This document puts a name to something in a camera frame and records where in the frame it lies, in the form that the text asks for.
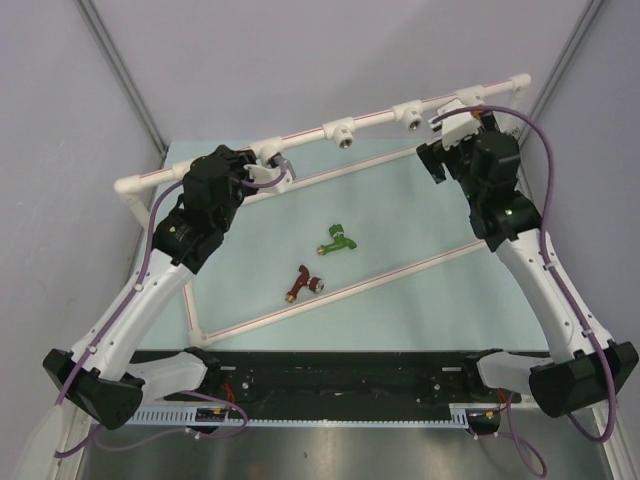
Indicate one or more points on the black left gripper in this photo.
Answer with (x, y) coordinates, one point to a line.
(238, 159)

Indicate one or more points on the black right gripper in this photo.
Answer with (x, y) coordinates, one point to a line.
(435, 155)

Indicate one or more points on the white PVC pipe frame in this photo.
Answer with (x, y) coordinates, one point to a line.
(341, 132)

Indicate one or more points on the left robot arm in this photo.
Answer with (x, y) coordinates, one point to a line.
(97, 374)

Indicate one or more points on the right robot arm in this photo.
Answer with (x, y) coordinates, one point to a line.
(586, 365)

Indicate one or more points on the green water faucet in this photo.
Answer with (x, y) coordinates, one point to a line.
(339, 241)

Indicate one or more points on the dark red water faucet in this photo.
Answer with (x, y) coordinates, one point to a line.
(304, 280)

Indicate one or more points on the light blue table mat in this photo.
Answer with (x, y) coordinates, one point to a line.
(397, 216)

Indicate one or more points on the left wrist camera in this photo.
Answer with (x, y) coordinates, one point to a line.
(276, 177)

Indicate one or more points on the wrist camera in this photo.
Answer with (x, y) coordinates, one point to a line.
(276, 177)
(455, 128)

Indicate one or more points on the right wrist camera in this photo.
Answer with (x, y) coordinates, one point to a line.
(455, 128)

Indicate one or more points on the aluminium frame post right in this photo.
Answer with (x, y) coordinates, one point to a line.
(578, 35)

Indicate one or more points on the aluminium frame post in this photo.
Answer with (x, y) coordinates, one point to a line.
(578, 35)
(104, 40)

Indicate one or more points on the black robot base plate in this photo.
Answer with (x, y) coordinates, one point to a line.
(351, 387)

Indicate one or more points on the aluminium frame post left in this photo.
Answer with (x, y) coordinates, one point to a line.
(104, 40)

